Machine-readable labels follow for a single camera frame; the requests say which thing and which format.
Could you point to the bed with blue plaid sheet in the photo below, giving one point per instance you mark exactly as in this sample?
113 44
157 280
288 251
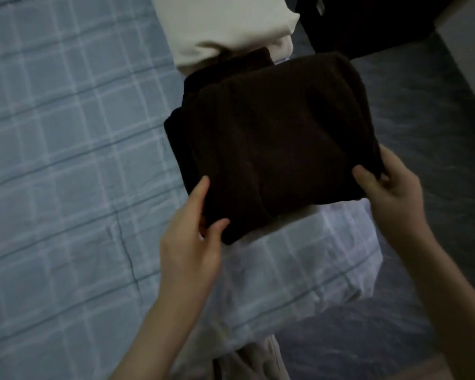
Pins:
63 154

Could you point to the person's grey trousers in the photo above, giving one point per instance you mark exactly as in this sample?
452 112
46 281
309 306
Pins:
253 360

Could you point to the cream printed hoodie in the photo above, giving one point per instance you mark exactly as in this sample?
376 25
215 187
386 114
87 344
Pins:
221 27

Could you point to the person's left hand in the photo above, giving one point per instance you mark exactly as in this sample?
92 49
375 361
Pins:
188 257

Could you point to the white furniture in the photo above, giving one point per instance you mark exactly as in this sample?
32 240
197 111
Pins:
469 47

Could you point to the person's right hand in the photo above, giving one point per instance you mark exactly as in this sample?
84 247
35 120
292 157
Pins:
396 201

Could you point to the dark brown trousers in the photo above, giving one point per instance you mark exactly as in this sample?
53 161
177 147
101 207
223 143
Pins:
269 134

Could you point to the black cabinet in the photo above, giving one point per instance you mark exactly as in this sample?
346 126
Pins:
360 23

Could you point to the person's right forearm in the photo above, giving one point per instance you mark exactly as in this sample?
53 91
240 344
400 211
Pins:
451 304

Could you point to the person's left forearm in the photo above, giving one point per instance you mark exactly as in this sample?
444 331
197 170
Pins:
154 340

